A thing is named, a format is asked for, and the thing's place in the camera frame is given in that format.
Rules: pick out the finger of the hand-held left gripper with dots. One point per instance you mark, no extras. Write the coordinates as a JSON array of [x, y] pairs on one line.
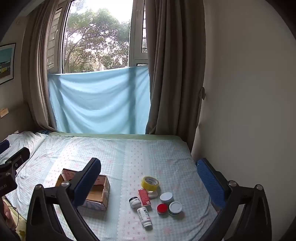
[[4, 146], [20, 155]]

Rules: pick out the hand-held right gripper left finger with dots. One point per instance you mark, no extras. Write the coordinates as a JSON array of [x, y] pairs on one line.
[[89, 180]]

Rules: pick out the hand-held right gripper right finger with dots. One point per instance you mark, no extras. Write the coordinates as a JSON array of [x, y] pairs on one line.
[[209, 180]]

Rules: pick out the cardboard box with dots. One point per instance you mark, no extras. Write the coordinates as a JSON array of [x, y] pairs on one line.
[[101, 185]]

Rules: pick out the white jar green label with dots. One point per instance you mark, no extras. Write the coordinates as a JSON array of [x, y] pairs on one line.
[[175, 207]]

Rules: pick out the pale green jar white lid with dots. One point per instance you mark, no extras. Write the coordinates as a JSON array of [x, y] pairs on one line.
[[166, 197]]

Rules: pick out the red round lid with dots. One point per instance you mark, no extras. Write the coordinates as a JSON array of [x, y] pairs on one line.
[[162, 208]]

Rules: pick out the red carton box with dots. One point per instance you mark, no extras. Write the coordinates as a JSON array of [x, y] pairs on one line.
[[144, 197]]

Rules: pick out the yellow tape roll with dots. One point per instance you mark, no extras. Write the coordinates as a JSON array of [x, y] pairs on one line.
[[148, 187]]

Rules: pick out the white pill bottle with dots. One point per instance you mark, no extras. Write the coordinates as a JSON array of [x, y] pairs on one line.
[[143, 215]]

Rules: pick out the white checked pillow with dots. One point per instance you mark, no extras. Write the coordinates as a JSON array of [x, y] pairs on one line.
[[25, 139]]

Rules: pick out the small wooden board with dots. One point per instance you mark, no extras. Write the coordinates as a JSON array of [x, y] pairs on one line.
[[3, 113]]

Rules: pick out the checked floral bed sheet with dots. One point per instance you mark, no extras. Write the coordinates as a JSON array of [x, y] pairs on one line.
[[115, 153]]

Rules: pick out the yellow printed cloth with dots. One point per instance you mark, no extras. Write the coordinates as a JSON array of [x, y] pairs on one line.
[[19, 229]]

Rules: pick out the small white tube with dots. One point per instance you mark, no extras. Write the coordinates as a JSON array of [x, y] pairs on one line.
[[134, 202]]

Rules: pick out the small white case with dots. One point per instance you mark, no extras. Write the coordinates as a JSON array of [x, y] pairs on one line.
[[153, 195]]

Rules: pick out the pale green mattress cover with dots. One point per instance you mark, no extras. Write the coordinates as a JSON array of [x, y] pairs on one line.
[[150, 137]]

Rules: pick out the light blue hanging cloth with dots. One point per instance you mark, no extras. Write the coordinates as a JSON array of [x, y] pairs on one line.
[[97, 102]]

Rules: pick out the brown curtain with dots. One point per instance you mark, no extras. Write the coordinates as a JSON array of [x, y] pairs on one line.
[[175, 69], [37, 69]]

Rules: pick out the curtain tieback hook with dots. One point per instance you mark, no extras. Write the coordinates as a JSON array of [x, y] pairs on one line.
[[203, 92]]

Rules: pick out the framed wall picture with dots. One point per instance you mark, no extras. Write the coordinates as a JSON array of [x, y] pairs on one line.
[[7, 64]]

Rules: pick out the grey window frame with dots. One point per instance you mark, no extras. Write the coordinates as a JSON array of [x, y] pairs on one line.
[[136, 46]]

